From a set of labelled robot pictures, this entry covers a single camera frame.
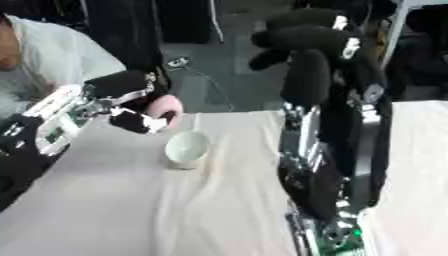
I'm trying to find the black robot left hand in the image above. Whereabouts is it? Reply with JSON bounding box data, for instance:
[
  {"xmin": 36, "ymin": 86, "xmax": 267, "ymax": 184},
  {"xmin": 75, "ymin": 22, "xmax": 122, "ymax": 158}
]
[{"xmin": 82, "ymin": 69, "xmax": 179, "ymax": 135}]

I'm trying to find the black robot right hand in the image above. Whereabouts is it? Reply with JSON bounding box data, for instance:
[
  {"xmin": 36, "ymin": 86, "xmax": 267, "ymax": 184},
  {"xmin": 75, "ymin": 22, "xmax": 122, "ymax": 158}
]
[{"xmin": 246, "ymin": 7, "xmax": 389, "ymax": 109}]

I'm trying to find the person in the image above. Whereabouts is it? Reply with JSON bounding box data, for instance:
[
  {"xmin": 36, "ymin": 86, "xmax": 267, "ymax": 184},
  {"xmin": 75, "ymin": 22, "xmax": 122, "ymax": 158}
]
[{"xmin": 0, "ymin": 13, "xmax": 128, "ymax": 118}]

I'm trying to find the white bowl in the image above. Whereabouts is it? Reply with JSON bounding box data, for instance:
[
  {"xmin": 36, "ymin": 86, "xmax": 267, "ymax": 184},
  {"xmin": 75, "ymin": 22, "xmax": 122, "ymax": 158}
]
[{"xmin": 162, "ymin": 130, "xmax": 212, "ymax": 171}]

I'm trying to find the white metal pole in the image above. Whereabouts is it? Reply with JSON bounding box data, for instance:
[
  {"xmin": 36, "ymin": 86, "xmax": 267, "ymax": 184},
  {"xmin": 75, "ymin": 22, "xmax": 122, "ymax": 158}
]
[{"xmin": 378, "ymin": 0, "xmax": 448, "ymax": 72}]

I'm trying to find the grey floor cable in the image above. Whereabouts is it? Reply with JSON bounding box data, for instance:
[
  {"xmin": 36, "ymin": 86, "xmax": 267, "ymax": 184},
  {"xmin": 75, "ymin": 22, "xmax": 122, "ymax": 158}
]
[{"xmin": 164, "ymin": 56, "xmax": 237, "ymax": 112}]

